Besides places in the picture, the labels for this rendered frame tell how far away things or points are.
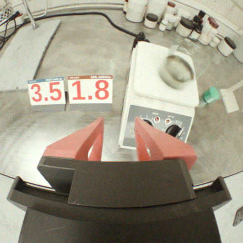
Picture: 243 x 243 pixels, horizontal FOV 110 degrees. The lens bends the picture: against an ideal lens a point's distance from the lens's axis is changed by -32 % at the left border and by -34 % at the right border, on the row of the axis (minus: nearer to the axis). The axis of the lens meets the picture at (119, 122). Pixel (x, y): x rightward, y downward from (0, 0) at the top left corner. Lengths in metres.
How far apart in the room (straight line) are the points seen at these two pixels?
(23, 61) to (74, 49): 0.16
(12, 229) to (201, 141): 0.55
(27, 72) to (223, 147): 0.58
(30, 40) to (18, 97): 0.21
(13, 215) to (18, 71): 0.39
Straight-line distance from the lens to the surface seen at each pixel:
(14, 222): 0.41
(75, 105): 0.27
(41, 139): 0.29
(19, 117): 0.34
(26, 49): 0.46
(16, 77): 0.39
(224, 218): 0.49
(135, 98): 0.20
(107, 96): 0.26
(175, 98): 0.21
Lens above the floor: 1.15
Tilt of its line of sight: 75 degrees down
